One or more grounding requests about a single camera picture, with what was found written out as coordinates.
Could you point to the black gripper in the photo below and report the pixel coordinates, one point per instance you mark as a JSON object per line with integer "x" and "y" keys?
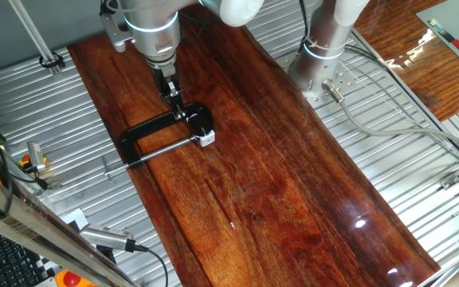
{"x": 165, "y": 81}

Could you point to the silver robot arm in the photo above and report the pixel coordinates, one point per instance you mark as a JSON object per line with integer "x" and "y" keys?
{"x": 154, "y": 32}

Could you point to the black C-clamp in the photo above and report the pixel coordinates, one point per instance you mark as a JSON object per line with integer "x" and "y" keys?
{"x": 150, "y": 124}

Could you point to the glossy brown wood board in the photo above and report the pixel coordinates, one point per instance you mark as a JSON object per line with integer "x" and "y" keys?
{"x": 273, "y": 199}

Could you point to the white paper sheet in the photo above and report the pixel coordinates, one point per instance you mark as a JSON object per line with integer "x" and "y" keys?
{"x": 74, "y": 218}

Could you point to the red emergency stop button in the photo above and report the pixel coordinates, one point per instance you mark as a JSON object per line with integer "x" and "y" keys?
{"x": 72, "y": 280}

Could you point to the black white marker sheet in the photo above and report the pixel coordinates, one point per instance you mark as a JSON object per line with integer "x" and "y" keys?
{"x": 46, "y": 266}

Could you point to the black keyboard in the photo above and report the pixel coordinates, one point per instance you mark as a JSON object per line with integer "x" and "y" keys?
{"x": 2, "y": 259}

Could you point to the brown wood side table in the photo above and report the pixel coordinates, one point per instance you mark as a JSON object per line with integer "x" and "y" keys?
{"x": 413, "y": 71}

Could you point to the black toy brick strip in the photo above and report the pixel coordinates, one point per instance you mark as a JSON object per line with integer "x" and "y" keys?
{"x": 447, "y": 36}

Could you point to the red toy brick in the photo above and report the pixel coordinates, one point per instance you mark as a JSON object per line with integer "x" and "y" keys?
{"x": 458, "y": 44}

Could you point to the grey brick baseplate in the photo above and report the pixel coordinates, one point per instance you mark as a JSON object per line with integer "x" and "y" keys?
{"x": 452, "y": 16}

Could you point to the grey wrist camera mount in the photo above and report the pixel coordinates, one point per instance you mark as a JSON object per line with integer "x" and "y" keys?
{"x": 116, "y": 34}

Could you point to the silver depth camera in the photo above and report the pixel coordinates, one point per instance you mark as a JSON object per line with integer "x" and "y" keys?
{"x": 36, "y": 155}
{"x": 106, "y": 237}

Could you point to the aluminium post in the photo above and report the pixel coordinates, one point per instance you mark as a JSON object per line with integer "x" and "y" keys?
{"x": 35, "y": 35}

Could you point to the black metal camera bracket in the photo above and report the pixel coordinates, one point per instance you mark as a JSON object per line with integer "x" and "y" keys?
{"x": 40, "y": 181}

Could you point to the black camera stand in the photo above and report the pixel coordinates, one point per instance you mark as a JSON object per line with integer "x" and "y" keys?
{"x": 106, "y": 253}

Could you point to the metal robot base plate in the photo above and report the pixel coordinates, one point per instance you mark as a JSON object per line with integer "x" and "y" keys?
{"x": 347, "y": 77}

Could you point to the shiny steel frame rail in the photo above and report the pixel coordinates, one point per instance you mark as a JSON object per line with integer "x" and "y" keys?
{"x": 34, "y": 227}

